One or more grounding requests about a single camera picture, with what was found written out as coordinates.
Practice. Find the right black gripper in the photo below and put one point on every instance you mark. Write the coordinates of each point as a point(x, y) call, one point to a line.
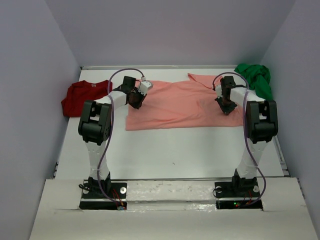
point(227, 107)

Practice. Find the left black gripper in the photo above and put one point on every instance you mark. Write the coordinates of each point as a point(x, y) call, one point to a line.
point(137, 100)

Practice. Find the pink t-shirt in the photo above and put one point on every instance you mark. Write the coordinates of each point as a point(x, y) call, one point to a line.
point(183, 104)

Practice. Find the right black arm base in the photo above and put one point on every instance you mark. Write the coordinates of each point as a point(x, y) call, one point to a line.
point(239, 193)

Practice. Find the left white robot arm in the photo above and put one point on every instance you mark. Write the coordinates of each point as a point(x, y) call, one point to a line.
point(96, 128)

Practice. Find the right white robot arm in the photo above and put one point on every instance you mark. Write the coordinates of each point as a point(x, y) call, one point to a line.
point(260, 125)

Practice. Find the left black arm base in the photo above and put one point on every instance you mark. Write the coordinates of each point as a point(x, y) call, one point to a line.
point(107, 195)

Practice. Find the green crumpled t-shirt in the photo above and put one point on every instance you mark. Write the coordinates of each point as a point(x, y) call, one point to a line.
point(258, 77)

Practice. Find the red folded t-shirt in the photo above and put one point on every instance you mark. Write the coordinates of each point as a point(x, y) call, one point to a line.
point(80, 92)

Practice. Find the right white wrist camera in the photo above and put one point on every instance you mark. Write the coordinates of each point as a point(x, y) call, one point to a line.
point(218, 90)

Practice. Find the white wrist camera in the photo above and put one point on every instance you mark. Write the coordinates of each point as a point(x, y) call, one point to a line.
point(144, 87)
point(218, 90)

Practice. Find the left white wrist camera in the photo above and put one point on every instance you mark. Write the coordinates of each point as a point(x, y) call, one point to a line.
point(144, 87)

